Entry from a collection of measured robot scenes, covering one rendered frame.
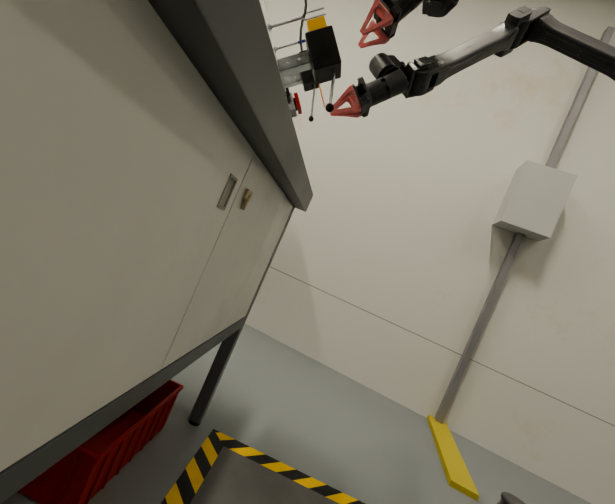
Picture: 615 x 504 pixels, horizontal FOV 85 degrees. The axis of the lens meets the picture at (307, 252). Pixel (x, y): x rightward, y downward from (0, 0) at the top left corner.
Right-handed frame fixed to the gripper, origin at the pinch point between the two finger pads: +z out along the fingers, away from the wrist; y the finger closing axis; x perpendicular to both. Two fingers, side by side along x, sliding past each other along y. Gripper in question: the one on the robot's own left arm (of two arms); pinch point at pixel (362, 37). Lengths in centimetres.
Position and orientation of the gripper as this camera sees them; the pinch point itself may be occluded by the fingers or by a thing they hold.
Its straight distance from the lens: 105.2
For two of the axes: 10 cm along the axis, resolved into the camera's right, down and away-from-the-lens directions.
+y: -0.7, -0.1, -10.0
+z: -7.7, 6.3, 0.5
